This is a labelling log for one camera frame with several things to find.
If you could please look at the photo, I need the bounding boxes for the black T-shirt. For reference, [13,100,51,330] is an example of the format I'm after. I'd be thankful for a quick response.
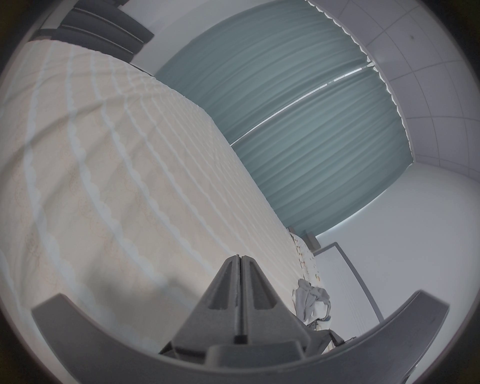
[307,323,346,355]

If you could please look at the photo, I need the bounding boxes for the bed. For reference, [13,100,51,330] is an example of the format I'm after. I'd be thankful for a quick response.
[0,37,386,357]

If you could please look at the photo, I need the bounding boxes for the grey bedside table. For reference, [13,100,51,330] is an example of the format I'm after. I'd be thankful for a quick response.
[287,226,322,251]

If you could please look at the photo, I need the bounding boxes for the white printed pillow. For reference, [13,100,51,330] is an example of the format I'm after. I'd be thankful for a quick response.
[289,232,322,286]

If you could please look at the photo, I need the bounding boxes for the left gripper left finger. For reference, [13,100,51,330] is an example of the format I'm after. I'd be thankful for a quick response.
[159,255,241,358]

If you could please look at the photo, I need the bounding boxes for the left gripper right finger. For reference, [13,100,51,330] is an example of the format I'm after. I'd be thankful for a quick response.
[242,255,313,355]

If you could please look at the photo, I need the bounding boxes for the pile of clothes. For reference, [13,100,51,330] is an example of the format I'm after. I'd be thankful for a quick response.
[292,278,333,328]

